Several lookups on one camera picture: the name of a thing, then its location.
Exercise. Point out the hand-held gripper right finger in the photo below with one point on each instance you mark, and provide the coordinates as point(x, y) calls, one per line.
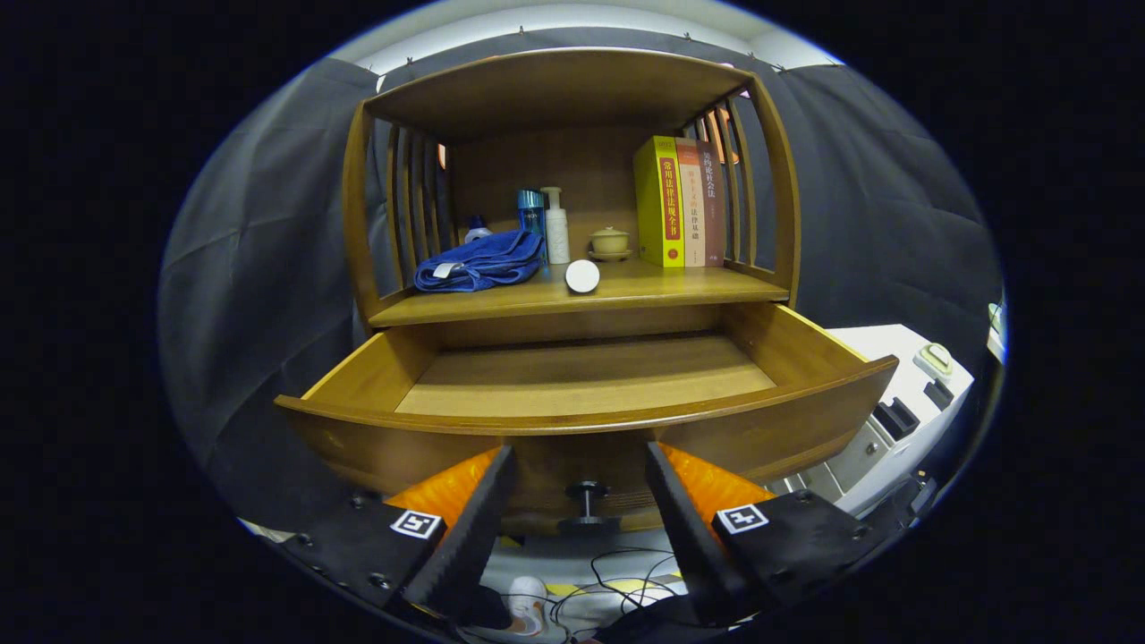
point(689, 537)

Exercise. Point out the wooden drawer with black knob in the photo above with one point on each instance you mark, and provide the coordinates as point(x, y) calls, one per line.
point(581, 376)

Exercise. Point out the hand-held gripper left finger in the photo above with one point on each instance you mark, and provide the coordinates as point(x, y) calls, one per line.
point(470, 537)

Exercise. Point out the brown book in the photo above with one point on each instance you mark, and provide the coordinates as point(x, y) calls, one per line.
point(716, 215)

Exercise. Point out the thick yellow book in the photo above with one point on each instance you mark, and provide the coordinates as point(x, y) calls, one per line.
point(657, 197)

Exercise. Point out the white side cabinet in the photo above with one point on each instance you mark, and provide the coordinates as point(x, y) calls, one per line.
point(877, 353)

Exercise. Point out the green and white object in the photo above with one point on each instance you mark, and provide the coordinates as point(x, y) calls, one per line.
point(933, 360)

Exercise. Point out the white device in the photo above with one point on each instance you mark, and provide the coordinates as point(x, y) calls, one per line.
point(996, 331)

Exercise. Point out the black slotted holder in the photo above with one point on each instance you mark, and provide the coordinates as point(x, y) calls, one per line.
point(894, 419)

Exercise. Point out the white pump bottle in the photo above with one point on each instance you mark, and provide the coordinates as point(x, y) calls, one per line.
point(556, 233)

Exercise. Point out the orange and white book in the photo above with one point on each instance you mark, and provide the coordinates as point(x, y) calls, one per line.
point(691, 206)

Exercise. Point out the small black holder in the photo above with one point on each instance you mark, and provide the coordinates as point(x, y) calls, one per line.
point(939, 394)

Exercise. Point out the white cleanser tube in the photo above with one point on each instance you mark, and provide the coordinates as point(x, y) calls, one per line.
point(582, 276)

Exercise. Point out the small white blue-capped bottle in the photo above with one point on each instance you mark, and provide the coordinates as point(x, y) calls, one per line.
point(477, 233)

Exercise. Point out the yellow-green saucer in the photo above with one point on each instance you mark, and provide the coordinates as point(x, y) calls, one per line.
point(610, 258)

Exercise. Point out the teal blue bottle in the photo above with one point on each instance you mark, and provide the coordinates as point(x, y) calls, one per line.
point(530, 210)

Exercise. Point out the blue folded towel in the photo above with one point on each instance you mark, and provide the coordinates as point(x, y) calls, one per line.
point(483, 259)

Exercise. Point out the yellow-green lidded teacup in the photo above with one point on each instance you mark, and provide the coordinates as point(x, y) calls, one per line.
point(610, 240)

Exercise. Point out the white and orange shoe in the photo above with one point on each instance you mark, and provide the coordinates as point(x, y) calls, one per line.
point(526, 595)

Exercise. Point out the wooden cabinet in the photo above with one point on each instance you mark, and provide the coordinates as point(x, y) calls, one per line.
point(555, 85)

